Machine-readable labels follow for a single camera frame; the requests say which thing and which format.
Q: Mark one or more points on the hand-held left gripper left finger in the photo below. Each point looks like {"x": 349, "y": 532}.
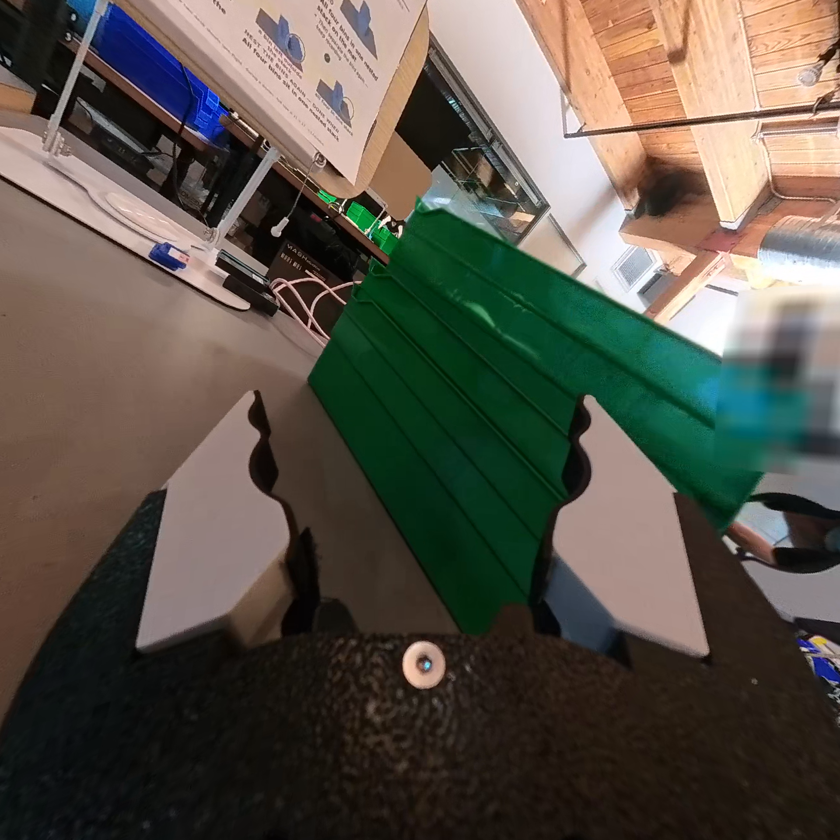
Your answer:
{"x": 210, "y": 538}

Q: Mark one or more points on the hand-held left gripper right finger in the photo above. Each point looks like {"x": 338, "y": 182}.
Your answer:
{"x": 623, "y": 558}

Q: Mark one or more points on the cluster of small green bins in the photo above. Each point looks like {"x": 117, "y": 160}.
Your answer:
{"x": 364, "y": 220}

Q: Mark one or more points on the stack of blue bins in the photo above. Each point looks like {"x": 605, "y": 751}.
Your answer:
{"x": 151, "y": 59}

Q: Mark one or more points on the person's right hand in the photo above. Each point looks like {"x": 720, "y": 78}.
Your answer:
{"x": 761, "y": 539}

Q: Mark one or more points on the black charger device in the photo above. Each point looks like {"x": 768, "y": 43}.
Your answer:
{"x": 249, "y": 292}

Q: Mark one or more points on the small blue box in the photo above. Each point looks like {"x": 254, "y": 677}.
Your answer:
{"x": 169, "y": 256}

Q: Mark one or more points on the black printed box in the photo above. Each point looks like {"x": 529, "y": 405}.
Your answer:
{"x": 308, "y": 262}

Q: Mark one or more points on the white round pad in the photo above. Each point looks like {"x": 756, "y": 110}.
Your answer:
{"x": 141, "y": 216}

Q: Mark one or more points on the black metal pipe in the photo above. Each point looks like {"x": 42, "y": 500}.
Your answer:
{"x": 689, "y": 121}

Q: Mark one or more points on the glass display case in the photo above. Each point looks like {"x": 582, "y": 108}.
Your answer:
{"x": 485, "y": 170}

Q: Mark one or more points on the white stand base board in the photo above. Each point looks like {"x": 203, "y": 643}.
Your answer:
{"x": 39, "y": 164}

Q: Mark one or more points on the cardboard instruction sign board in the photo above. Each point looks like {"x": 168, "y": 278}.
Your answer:
{"x": 295, "y": 79}

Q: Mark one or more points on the silver ventilation duct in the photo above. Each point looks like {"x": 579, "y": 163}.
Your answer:
{"x": 800, "y": 249}

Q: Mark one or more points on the wall vent grille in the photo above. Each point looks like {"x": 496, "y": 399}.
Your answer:
{"x": 635, "y": 268}

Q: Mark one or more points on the white stand post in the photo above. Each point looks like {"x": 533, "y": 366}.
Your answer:
{"x": 75, "y": 72}
{"x": 246, "y": 197}

